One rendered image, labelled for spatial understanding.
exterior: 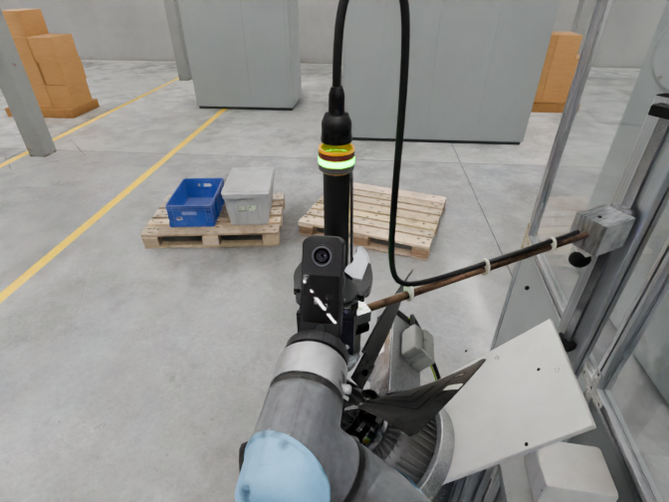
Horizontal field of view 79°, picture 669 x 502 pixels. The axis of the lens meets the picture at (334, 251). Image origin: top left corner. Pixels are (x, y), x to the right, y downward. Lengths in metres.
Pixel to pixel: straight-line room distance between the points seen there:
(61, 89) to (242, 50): 3.13
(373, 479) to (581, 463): 0.95
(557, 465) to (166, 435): 1.86
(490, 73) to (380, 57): 1.46
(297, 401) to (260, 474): 0.06
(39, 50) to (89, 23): 6.41
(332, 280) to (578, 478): 0.97
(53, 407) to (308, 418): 2.57
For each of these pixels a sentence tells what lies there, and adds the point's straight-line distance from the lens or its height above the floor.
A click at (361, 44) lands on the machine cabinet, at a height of 1.29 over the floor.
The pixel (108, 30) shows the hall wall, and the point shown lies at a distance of 14.73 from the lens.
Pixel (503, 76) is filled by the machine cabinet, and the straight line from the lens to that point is 6.22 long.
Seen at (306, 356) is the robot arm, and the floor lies 1.68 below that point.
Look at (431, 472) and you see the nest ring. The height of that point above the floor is 1.14.
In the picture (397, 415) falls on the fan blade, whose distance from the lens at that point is 0.71.
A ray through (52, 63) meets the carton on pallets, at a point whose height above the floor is 0.85.
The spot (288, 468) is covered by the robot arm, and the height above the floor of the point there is 1.67.
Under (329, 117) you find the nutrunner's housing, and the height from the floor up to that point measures 1.86.
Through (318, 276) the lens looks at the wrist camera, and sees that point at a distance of 0.44.
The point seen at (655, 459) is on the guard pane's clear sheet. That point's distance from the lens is 1.28.
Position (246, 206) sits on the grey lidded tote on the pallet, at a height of 0.34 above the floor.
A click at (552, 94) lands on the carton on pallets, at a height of 0.29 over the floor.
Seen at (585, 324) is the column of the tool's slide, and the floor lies 1.26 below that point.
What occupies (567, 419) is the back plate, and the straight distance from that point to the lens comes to 0.88.
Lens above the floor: 1.98
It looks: 34 degrees down
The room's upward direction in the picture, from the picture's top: straight up
